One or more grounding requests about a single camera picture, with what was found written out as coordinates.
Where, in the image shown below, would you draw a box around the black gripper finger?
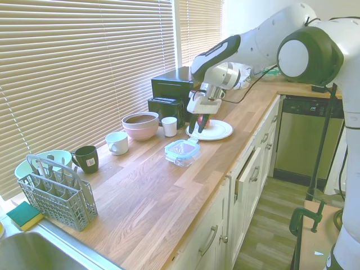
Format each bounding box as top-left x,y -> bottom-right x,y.
188,112 -> 199,134
198,114 -> 211,133

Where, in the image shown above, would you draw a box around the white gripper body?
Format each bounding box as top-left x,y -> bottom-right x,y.
186,94 -> 222,115

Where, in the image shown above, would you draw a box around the clear glass food container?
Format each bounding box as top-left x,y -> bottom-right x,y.
165,146 -> 202,169

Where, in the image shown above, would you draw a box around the green lidded clear container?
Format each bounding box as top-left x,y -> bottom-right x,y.
260,69 -> 281,82

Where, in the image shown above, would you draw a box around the red apple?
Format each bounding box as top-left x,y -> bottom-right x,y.
196,115 -> 212,129

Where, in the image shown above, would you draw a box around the white dinner plate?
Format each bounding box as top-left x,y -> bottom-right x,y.
185,119 -> 234,141

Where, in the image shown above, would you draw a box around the tall white cup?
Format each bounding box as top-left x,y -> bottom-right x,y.
161,116 -> 178,138

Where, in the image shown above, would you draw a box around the black toaster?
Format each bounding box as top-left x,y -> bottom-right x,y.
147,97 -> 186,127

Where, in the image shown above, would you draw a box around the white plastic bag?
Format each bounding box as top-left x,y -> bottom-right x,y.
238,64 -> 254,91

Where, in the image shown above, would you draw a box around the grey bowl brown inside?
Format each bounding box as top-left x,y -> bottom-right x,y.
121,111 -> 160,131

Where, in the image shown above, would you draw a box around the pink bowl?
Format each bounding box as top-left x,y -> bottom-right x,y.
123,119 -> 160,141

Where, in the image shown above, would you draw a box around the ajar white drawer front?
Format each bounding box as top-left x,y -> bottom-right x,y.
235,147 -> 264,203

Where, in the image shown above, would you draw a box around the wide white mug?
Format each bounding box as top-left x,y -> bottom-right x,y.
105,131 -> 129,156

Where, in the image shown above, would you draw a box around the beige window blind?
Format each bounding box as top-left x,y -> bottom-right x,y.
0,0 -> 177,201
178,0 -> 223,65

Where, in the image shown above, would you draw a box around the stainless steel dishwasher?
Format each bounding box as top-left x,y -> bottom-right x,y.
273,95 -> 345,186

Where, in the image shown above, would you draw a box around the white lower cabinets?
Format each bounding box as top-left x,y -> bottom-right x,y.
168,94 -> 284,270

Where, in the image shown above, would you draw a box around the black mug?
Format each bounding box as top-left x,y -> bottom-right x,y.
70,145 -> 101,174

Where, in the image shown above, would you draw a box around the green metal clamp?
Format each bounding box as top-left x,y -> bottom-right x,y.
289,199 -> 327,239

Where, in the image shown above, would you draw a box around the mint green bowl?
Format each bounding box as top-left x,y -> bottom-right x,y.
14,150 -> 73,181

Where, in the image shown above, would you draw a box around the grey plastic cutlery basket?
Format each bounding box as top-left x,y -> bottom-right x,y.
17,154 -> 99,232

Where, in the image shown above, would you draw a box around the brown mounting board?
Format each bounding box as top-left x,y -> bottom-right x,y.
294,199 -> 345,270

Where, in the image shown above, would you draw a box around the green yellow sponge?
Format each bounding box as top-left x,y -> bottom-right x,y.
6,201 -> 45,232

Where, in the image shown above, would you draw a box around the stainless steel sink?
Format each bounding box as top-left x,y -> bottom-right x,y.
0,222 -> 124,270

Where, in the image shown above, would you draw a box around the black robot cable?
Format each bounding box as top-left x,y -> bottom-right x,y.
222,63 -> 279,104

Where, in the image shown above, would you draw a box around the silver bar handle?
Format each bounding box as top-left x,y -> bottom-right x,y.
249,165 -> 260,183
198,224 -> 219,257

